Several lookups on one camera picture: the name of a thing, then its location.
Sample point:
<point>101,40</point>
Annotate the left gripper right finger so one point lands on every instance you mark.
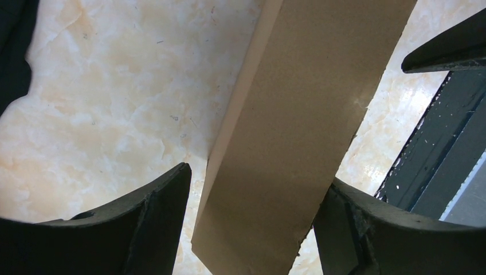
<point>359,234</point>

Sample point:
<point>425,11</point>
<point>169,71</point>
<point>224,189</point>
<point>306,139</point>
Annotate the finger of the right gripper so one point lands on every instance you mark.
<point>461,47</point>

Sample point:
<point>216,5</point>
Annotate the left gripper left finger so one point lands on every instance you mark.
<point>137,233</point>

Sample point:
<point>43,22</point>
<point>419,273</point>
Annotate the brown cardboard box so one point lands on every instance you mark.
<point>309,73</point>

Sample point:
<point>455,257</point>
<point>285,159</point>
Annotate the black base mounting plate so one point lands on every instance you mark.
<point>442,149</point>

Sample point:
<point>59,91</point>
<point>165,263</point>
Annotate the black cloth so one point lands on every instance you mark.
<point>18,20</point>

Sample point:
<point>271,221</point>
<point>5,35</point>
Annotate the aluminium frame rail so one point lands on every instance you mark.
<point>467,207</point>

